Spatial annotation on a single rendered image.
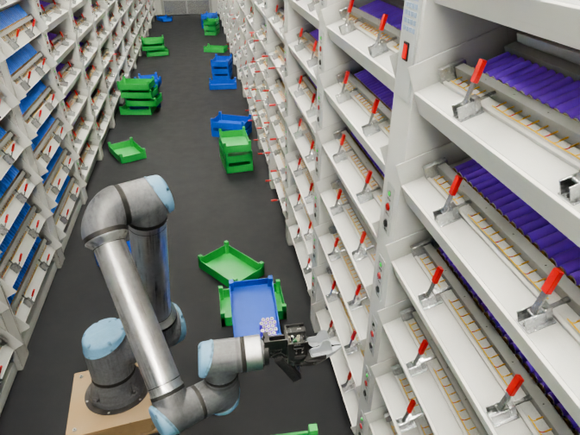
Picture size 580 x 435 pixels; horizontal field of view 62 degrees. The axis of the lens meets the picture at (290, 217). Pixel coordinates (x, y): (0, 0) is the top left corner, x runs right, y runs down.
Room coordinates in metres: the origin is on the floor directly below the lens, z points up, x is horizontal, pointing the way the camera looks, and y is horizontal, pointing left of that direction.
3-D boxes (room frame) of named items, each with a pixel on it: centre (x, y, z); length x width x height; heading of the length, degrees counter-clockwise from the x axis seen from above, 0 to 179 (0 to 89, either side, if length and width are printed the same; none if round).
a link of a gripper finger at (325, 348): (0.91, -0.10, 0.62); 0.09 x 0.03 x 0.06; 100
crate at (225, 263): (2.04, 0.31, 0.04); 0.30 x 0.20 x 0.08; 47
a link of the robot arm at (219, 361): (0.88, 0.18, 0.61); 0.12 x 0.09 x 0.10; 100
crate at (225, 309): (1.75, 0.18, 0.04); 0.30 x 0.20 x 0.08; 100
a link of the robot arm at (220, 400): (0.87, 0.19, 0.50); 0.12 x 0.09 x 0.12; 126
